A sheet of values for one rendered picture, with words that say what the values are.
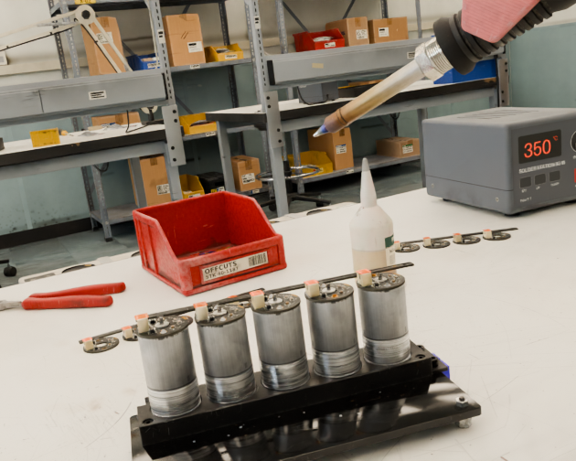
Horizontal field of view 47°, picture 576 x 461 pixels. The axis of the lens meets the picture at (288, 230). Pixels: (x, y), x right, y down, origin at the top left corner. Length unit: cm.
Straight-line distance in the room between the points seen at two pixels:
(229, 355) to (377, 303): 8
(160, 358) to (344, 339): 9
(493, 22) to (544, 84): 608
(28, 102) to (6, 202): 221
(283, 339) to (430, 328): 14
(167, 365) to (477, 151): 47
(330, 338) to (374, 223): 18
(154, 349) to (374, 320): 11
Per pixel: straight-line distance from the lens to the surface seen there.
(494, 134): 68
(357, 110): 29
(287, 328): 32
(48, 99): 252
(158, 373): 32
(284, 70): 280
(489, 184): 70
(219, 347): 32
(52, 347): 51
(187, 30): 447
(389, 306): 33
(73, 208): 472
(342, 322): 33
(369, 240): 50
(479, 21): 26
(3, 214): 467
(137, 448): 33
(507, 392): 36
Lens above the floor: 92
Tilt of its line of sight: 14 degrees down
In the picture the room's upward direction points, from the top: 7 degrees counter-clockwise
